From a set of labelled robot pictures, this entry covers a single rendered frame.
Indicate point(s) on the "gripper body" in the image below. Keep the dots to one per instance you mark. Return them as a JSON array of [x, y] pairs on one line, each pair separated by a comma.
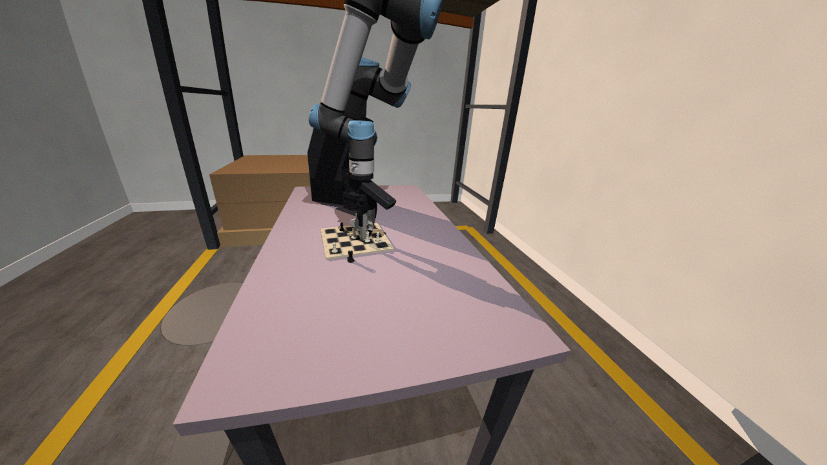
[[352, 200]]

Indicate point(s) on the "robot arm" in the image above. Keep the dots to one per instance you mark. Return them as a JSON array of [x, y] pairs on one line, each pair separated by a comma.
[[352, 78]]

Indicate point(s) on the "chessboard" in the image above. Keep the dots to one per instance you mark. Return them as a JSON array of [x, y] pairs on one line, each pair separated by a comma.
[[345, 243]]

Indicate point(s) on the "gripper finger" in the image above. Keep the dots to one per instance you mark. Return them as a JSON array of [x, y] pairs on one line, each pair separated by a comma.
[[371, 216], [360, 221]]

